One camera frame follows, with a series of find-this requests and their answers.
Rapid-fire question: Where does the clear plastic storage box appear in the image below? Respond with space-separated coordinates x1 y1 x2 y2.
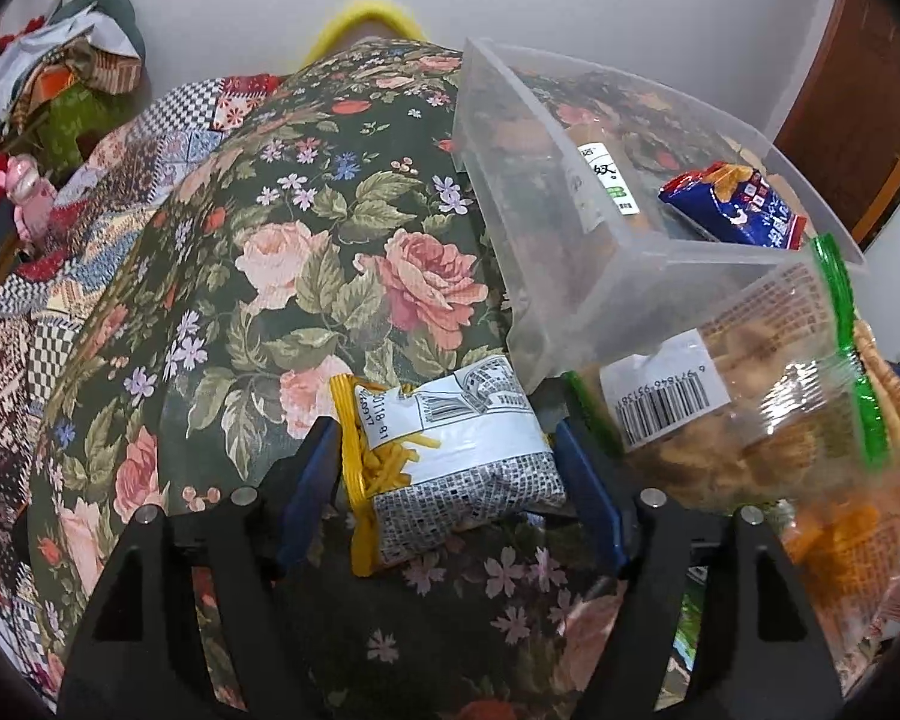
450 37 868 398

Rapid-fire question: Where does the yellow pillow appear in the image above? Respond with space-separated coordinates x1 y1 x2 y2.
302 0 428 67

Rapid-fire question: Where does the orange snack packet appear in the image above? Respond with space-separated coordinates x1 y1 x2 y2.
780 465 900 661

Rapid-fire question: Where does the yellow grey snack packet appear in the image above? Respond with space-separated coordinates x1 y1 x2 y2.
330 355 568 577

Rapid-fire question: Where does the brown snack with white label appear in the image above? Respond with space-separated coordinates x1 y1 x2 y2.
562 124 657 237

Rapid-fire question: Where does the dark floral blanket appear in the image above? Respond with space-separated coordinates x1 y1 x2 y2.
26 37 691 720

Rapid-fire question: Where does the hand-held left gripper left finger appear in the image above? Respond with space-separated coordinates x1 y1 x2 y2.
58 415 343 720

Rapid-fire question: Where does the patchwork quilt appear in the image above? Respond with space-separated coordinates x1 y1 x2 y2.
0 73 282 698

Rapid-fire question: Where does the pink toy figure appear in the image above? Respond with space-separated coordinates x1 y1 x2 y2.
0 154 55 242

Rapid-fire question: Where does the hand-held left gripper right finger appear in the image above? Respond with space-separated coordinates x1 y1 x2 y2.
553 417 845 720

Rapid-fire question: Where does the brown wooden door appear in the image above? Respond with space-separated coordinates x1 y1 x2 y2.
774 0 900 245

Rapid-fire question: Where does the pile of clothes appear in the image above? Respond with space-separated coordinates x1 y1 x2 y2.
0 0 147 166

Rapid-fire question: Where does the blue red snack packet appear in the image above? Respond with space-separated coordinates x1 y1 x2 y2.
658 161 808 251

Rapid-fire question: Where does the clear green-edged snack bag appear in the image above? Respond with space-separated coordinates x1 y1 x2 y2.
562 234 900 518

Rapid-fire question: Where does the round cracker pack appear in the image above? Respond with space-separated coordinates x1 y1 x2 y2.
851 319 900 458

